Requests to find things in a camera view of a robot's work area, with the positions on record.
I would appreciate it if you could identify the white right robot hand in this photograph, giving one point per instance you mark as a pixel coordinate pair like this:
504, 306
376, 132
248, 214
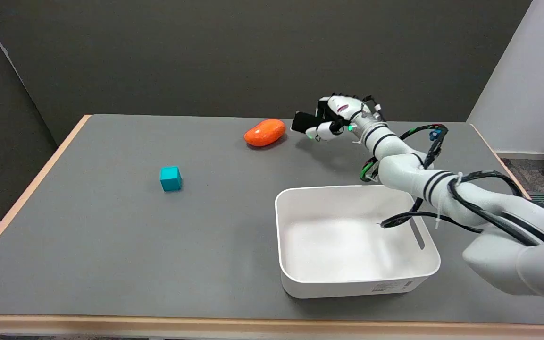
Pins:
338, 109

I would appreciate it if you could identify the black blackboard eraser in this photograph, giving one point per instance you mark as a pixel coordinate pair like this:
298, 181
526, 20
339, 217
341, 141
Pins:
305, 122

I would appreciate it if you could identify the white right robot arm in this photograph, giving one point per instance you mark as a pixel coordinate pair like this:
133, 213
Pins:
446, 189

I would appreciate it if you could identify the white plastic container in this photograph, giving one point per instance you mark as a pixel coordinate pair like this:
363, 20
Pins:
354, 238

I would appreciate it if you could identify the orange mango toy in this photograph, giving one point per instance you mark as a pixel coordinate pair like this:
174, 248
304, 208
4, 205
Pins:
264, 132

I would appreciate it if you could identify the teal cube block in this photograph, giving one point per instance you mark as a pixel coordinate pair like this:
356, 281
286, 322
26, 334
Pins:
171, 179

